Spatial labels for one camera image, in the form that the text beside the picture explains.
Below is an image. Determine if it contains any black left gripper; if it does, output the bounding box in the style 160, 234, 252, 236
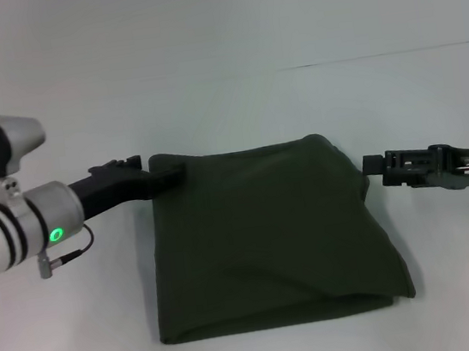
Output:
63, 148, 193, 227

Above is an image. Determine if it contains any dark green FREE! t-shirt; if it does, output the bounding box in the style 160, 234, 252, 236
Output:
135, 121, 420, 337

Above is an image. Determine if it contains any left arm cable with plug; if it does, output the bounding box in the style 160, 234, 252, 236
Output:
33, 221, 102, 281

